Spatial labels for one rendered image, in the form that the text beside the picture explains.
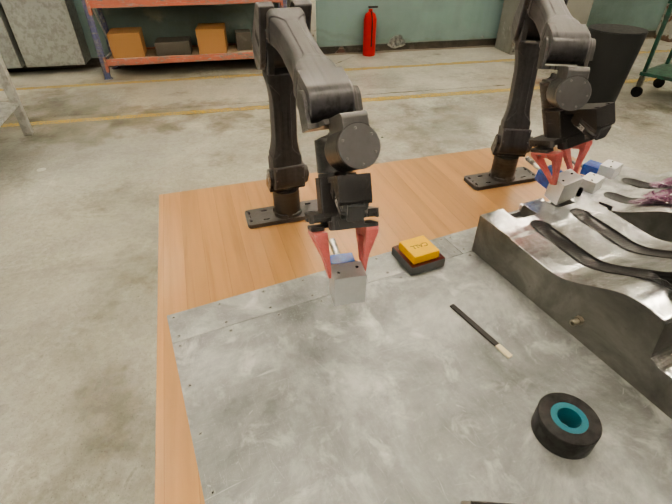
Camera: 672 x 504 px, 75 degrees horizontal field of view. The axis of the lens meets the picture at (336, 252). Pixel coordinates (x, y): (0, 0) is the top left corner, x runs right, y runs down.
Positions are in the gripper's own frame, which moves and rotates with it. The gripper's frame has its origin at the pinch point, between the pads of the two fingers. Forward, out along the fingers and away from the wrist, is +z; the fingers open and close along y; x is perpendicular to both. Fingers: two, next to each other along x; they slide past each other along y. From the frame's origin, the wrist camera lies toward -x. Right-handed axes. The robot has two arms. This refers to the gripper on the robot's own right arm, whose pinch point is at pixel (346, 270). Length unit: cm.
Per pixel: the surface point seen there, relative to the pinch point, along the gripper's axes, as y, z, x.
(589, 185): 65, -6, 27
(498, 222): 34.5, -2.2, 14.9
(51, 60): -208, -172, 493
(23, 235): -137, 0, 202
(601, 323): 38.6, 12.6, -6.7
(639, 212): 67, -1, 15
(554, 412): 23.7, 20.1, -15.2
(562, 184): 49, -8, 15
